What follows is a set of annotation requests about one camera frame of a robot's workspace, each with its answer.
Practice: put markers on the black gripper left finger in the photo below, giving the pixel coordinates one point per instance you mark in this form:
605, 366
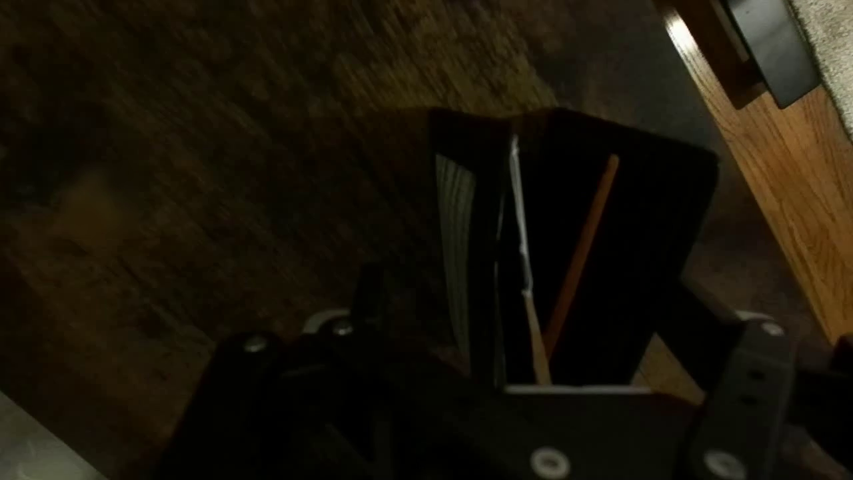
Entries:
355, 400

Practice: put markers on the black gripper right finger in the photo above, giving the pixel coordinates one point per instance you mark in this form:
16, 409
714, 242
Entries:
748, 400

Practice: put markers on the white rug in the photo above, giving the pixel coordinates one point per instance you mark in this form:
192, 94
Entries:
829, 53

